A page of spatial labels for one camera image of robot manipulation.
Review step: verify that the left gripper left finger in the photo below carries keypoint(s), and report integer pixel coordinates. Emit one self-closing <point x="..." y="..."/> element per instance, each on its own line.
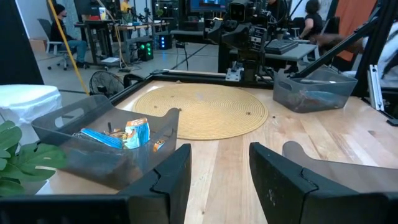
<point x="174" y="186"/>

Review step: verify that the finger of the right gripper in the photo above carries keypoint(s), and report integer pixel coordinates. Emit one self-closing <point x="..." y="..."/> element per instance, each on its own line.
<point x="214" y="31"/>
<point x="237" y="37"/>

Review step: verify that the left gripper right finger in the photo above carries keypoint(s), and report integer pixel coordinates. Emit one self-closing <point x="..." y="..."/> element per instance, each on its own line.
<point x="280" y="193"/>

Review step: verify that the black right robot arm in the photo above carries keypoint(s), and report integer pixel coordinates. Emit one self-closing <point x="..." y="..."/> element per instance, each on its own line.
<point x="248" y="62"/>

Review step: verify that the computer monitor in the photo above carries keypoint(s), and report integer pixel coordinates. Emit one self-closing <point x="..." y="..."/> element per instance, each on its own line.
<point x="208" y="4"/>

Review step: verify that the grey desk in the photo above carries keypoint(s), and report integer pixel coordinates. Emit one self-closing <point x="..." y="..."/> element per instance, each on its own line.
<point x="304" y="51"/>

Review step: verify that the black device with blue lights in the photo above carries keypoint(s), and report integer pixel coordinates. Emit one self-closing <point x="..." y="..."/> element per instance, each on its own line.
<point x="165" y="42"/>

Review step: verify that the person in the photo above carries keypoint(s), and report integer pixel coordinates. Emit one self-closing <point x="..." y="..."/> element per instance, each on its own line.
<point x="126" y="6"/>
<point x="62" y="31"/>
<point x="339" y="42"/>
<point x="312" y="21"/>

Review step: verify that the grey translucent plastic bin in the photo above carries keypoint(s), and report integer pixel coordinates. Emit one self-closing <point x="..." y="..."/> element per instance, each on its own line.
<point x="342" y="168"/>
<point x="93" y="168"/>
<point x="311" y="84"/>

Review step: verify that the computer tower with green lights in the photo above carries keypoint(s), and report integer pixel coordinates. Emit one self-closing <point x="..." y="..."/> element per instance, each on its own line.
<point x="145" y="51"/>

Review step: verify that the round woven tan placemat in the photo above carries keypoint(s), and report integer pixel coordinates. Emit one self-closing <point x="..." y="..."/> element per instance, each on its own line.
<point x="202" y="109"/>

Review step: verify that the white paper sheet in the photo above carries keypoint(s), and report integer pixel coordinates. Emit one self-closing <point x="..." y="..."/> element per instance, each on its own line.
<point x="110" y="60"/>

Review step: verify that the black floor fan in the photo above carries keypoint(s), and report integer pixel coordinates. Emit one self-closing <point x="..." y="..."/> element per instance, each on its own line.
<point x="105" y="84"/>

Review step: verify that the silver aluminium extrusion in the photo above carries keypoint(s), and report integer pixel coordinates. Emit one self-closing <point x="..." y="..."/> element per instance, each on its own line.
<point x="375" y="90"/>

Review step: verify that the green plant in white pot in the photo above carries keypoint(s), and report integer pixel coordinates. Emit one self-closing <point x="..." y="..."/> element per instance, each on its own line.
<point x="18" y="161"/>

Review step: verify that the office chair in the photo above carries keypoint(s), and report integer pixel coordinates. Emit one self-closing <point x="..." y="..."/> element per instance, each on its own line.
<point x="46" y="31"/>

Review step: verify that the white trash bin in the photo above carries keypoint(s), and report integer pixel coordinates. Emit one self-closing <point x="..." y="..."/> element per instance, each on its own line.
<point x="28" y="102"/>

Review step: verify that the cardboard box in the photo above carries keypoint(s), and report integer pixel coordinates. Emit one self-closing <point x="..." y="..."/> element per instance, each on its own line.
<point x="38" y="45"/>

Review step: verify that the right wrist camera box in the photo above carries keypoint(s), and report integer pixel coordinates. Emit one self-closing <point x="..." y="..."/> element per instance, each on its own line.
<point x="237" y="11"/>

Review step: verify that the silver mounting bracket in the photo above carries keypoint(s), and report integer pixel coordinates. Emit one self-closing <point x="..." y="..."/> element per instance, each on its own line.
<point x="234" y="73"/>

